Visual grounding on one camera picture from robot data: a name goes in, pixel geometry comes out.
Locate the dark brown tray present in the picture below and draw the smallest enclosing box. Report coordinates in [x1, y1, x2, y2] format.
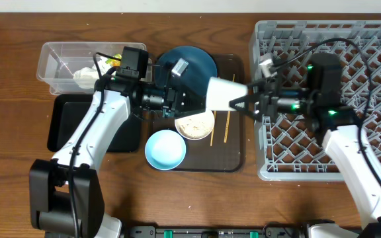
[148, 54, 245, 173]

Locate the grey dishwasher rack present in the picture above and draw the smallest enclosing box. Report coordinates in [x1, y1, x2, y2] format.
[249, 20, 381, 181]

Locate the clear plastic bin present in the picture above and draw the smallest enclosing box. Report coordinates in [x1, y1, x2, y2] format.
[36, 42, 147, 95]

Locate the black plastic bin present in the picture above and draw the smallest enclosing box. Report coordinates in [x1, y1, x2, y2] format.
[47, 94, 142, 153]

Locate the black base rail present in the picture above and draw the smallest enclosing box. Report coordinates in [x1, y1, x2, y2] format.
[123, 225, 307, 238]

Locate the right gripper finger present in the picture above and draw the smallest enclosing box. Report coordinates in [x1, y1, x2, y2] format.
[229, 94, 263, 121]
[246, 79, 267, 91]

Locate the white cup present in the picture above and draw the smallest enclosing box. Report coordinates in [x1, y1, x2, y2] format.
[206, 77, 248, 111]

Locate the yellow green snack wrapper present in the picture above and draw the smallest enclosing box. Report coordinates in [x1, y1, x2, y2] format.
[105, 54, 122, 67]

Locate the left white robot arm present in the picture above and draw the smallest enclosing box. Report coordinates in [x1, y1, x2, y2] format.
[29, 47, 205, 237]

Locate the white tissue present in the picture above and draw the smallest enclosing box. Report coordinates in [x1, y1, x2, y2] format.
[73, 56, 120, 89]

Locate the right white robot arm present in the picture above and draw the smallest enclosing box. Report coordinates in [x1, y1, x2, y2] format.
[229, 53, 381, 237]

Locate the dark blue plate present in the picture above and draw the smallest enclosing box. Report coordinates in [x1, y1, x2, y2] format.
[154, 46, 218, 97]

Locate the light blue bowl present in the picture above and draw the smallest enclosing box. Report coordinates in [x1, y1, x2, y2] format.
[144, 130, 187, 171]

